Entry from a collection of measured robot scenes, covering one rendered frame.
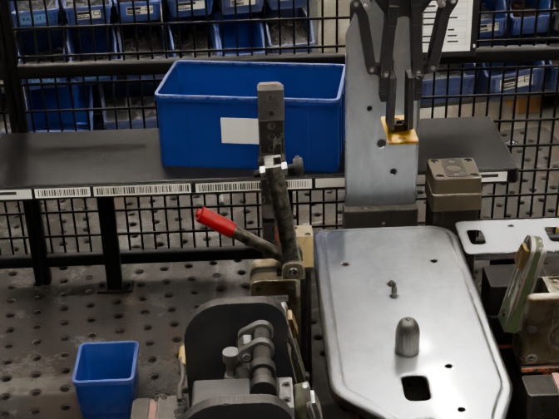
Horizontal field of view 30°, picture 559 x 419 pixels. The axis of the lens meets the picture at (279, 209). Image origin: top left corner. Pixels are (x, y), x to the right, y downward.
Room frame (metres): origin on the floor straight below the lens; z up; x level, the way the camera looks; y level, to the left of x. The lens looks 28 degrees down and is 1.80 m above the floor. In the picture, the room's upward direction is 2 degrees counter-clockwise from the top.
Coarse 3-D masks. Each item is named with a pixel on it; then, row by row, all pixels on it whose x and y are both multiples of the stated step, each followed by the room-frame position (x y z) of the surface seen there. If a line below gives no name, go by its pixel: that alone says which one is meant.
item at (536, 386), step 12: (552, 372) 1.05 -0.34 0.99; (528, 384) 1.02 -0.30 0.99; (540, 384) 1.02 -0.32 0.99; (552, 384) 1.02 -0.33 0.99; (528, 396) 1.01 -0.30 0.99; (540, 396) 1.00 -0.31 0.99; (552, 396) 1.00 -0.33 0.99; (528, 408) 1.00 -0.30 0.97; (540, 408) 1.00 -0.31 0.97; (552, 408) 1.00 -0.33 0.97
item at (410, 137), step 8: (384, 120) 1.25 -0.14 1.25; (400, 120) 1.22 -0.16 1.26; (384, 128) 1.22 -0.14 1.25; (400, 128) 1.21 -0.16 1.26; (392, 136) 1.19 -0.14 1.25; (400, 136) 1.19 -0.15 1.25; (408, 136) 1.19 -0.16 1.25; (416, 136) 1.19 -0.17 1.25; (392, 144) 1.18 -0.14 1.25; (400, 144) 1.18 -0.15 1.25; (408, 144) 1.18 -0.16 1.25
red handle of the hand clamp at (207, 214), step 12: (204, 216) 1.20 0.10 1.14; (216, 216) 1.21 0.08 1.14; (216, 228) 1.20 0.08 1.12; (228, 228) 1.20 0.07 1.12; (240, 228) 1.22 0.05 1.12; (240, 240) 1.20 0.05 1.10; (252, 240) 1.20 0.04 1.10; (264, 240) 1.22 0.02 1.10; (264, 252) 1.20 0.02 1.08; (276, 252) 1.21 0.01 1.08
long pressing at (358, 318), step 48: (336, 240) 1.37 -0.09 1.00; (384, 240) 1.37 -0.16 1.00; (432, 240) 1.37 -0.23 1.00; (336, 288) 1.24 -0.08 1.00; (384, 288) 1.23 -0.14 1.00; (432, 288) 1.23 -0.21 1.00; (336, 336) 1.12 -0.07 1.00; (384, 336) 1.12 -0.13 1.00; (432, 336) 1.12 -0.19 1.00; (480, 336) 1.11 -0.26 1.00; (336, 384) 1.02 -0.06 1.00; (384, 384) 1.02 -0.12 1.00; (432, 384) 1.02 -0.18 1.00; (480, 384) 1.01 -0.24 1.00
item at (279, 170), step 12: (276, 156) 1.22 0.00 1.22; (264, 168) 1.21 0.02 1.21; (276, 168) 1.19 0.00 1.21; (288, 168) 1.21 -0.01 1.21; (300, 168) 1.20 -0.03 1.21; (276, 180) 1.19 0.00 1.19; (276, 192) 1.19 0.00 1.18; (276, 204) 1.19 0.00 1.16; (288, 204) 1.20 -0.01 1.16; (276, 216) 1.19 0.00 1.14; (288, 216) 1.20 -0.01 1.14; (288, 228) 1.20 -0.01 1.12; (288, 240) 1.20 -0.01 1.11; (288, 252) 1.20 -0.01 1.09
